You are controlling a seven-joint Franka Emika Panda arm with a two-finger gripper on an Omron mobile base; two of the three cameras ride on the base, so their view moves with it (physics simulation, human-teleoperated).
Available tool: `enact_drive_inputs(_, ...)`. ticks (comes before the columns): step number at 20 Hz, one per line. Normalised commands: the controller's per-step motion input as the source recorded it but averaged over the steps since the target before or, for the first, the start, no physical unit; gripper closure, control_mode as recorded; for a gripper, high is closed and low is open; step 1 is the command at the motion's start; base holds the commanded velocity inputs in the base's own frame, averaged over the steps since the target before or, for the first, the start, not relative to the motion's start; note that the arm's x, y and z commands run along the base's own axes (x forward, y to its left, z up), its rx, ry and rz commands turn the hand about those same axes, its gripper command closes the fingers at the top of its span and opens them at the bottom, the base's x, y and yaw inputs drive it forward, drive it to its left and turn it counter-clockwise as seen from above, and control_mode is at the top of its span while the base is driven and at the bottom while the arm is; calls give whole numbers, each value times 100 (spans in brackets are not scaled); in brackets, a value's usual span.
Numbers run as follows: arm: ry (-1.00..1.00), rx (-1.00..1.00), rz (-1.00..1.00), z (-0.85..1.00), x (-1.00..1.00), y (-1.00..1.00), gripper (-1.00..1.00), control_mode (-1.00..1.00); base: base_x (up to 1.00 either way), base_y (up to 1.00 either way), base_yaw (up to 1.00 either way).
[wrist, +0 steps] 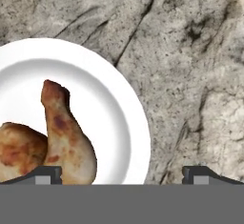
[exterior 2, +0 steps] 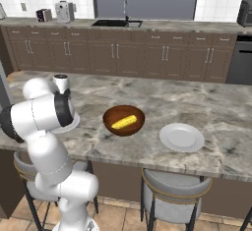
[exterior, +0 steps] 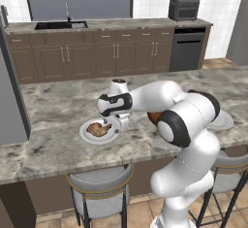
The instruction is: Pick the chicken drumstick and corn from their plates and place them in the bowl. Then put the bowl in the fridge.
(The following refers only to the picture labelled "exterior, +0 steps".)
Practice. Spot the black dishwasher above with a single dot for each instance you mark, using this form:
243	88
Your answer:
187	49

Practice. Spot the brown bowl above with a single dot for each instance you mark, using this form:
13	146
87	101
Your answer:
153	117

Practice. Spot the dark grey toaster oven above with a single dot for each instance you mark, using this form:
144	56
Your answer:
183	9

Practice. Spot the grey cushioned bar stool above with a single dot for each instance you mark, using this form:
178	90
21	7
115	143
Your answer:
100	186
231	173

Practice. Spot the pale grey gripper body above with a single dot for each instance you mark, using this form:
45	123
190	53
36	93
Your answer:
120	123

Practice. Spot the white round plate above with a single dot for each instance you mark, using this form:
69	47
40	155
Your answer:
87	137
224	122

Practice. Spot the grey fridge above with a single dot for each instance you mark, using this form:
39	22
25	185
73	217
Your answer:
11	102

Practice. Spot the grey small appliance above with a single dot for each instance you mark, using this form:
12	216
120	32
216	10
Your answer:
4	16

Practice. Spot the black sink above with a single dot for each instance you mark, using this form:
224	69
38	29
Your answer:
55	25

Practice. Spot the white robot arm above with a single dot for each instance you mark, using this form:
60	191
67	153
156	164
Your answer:
193	131

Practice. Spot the brown chicken drumstick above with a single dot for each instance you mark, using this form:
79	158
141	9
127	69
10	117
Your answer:
98	129

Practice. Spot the silver tap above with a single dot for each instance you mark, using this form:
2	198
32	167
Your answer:
68	12

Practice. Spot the brown base cupboard run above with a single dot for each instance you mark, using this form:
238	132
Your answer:
90	55

